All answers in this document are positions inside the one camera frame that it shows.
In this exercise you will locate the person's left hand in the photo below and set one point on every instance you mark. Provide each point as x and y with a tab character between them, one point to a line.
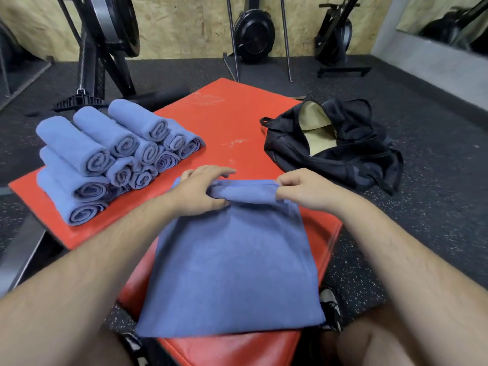
190	196

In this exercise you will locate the person's right hand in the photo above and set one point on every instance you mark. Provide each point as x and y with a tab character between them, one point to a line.
312	190

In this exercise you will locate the person's left thumb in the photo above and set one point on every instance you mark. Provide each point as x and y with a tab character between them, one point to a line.
219	204

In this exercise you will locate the person's right thumb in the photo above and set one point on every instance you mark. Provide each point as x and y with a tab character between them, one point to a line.
284	193

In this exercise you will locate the blue towel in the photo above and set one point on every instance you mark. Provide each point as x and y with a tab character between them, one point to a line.
236	270

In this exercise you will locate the person's right forearm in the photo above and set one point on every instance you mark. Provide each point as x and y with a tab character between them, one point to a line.
400	262

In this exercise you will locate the person's left forearm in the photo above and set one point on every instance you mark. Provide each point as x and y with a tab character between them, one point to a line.
76	282

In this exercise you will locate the black gym bag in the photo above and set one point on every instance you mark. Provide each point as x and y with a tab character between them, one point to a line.
343	152

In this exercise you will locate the red padded box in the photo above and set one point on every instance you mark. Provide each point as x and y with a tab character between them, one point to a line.
228	121

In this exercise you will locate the person's right shoe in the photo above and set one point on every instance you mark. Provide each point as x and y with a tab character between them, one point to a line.
331	306

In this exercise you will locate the person's shoe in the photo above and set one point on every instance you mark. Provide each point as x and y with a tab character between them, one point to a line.
331	306
135	348

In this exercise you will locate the pile of rolled blue towels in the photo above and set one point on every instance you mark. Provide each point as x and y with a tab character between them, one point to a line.
95	156

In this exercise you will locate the black rowing machine round flywheel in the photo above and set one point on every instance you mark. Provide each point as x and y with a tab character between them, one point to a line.
254	34

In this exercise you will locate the person's left shoe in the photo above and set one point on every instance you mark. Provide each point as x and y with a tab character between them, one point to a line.
135	348

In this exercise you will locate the black rowing machine with foot bar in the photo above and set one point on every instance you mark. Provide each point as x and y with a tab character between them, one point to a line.
335	34

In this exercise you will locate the person's right leg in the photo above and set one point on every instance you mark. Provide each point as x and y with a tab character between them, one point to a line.
366	343

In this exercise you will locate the black rowing machine large flywheel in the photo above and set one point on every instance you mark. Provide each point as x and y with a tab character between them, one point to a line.
108	30

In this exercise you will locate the grey metal frame bar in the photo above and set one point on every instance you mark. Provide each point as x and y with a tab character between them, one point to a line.
23	247

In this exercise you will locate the wall mirror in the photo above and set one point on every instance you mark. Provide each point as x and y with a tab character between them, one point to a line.
446	18

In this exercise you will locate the dark metal equipment frame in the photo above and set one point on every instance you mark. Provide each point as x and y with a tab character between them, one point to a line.
19	72

